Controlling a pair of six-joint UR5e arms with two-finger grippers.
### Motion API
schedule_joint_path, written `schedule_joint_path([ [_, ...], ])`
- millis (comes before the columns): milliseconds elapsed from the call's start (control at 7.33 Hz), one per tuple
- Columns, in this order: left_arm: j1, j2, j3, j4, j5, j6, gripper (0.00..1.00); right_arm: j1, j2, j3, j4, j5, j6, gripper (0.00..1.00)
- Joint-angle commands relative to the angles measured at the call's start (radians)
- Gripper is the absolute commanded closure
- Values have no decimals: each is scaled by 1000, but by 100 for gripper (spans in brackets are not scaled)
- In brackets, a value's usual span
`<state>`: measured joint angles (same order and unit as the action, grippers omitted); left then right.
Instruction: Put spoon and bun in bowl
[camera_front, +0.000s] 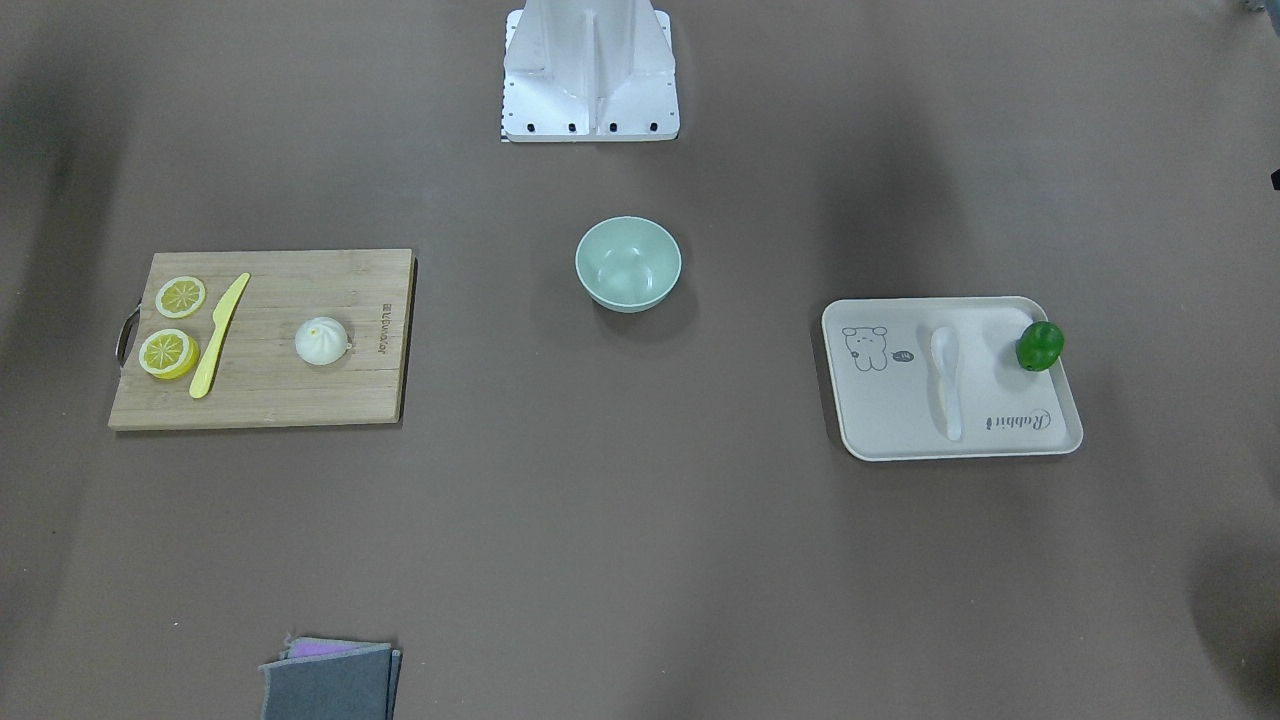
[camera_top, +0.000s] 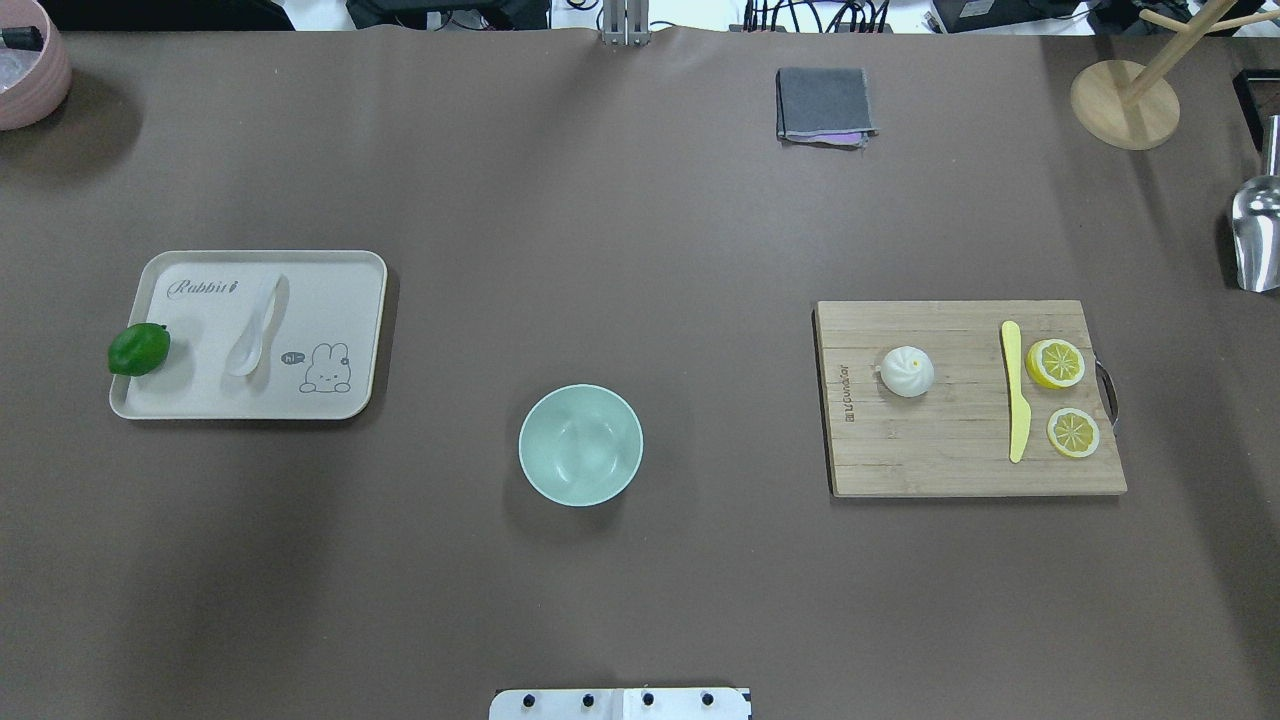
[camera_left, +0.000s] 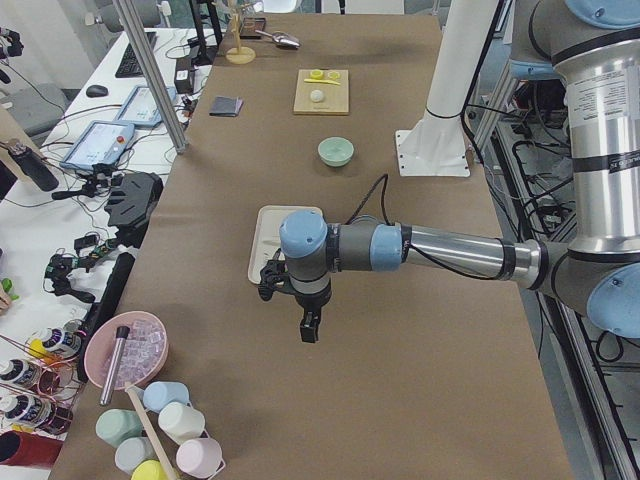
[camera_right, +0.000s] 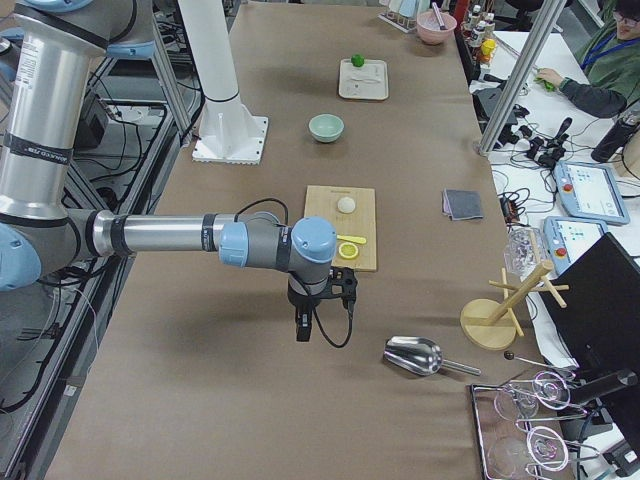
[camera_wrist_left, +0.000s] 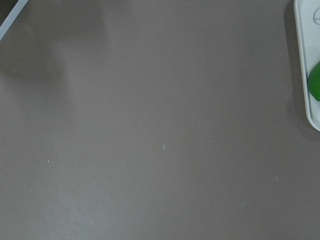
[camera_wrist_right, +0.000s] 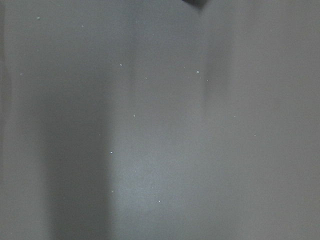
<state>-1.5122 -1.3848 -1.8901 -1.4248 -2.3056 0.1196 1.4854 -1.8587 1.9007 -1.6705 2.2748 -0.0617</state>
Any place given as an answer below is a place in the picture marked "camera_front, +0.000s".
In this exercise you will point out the white ceramic spoon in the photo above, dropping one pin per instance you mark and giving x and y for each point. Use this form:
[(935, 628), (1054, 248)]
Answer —
[(945, 355)]

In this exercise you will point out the white steamed bun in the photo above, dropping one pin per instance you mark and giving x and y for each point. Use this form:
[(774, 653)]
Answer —
[(321, 341)]

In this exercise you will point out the mint green bowl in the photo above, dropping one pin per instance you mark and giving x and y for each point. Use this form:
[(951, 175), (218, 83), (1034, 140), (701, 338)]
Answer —
[(628, 264)]

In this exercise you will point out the beige rabbit tray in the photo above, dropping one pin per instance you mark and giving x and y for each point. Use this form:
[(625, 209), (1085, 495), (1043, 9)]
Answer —
[(887, 394)]

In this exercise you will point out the green toy pepper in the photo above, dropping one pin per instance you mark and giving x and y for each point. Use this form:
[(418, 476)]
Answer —
[(1039, 346)]

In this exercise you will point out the yellow plastic knife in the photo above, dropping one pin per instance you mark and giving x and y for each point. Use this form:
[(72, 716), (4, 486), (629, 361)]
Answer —
[(221, 317)]

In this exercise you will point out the grey cloth stack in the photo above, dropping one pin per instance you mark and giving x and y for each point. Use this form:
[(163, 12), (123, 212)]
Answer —
[(319, 678)]

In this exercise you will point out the upper lemon slice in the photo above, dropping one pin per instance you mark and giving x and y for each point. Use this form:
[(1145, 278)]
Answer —
[(180, 297)]

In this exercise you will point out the lemon slice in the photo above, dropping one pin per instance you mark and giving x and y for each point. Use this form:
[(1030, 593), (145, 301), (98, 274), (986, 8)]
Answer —
[(180, 297), (169, 354)]

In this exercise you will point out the lower lemon slice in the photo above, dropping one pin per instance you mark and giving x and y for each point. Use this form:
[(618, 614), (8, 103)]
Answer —
[(169, 354)]

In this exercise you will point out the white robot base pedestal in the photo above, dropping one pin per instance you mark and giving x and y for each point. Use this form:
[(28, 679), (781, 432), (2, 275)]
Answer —
[(589, 72)]

